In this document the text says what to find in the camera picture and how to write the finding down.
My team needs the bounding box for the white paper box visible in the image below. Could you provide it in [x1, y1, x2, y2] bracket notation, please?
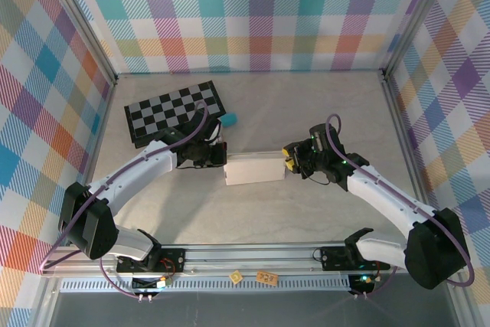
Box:
[223, 150, 287, 187]

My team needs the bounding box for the teal marker pen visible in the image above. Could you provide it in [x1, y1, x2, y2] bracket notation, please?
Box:
[220, 112, 239, 129]

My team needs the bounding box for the black and grey chessboard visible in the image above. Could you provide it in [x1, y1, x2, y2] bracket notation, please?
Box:
[123, 80, 227, 149]

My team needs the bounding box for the oblong wooden number tag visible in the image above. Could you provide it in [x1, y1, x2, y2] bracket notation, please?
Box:
[255, 270, 278, 286]

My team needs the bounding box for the small black controller board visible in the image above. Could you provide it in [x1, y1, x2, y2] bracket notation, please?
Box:
[132, 276, 172, 293]
[348, 273, 376, 293]

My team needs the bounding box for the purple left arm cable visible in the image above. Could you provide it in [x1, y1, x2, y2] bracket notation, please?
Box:
[40, 100, 210, 300]

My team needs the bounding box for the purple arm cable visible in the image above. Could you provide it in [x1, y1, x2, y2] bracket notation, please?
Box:
[40, 100, 210, 300]
[325, 113, 475, 300]

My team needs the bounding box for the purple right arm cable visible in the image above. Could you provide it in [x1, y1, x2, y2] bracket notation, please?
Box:
[325, 113, 475, 300]

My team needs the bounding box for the aluminium side rail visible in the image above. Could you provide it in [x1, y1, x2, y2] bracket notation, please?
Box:
[67, 81, 116, 247]
[381, 70, 441, 244]

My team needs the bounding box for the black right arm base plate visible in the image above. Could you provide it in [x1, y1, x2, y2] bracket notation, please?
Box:
[319, 245, 391, 271]

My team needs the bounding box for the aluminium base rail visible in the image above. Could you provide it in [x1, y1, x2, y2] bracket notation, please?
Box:
[41, 241, 466, 278]

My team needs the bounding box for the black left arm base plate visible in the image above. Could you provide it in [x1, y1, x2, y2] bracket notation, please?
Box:
[116, 247, 187, 274]

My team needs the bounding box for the white slotted cable duct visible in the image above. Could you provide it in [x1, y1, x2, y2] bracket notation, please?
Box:
[59, 275, 353, 293]

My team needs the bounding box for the aluminium frame post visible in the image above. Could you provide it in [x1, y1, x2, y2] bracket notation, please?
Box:
[38, 0, 118, 87]
[382, 0, 456, 79]

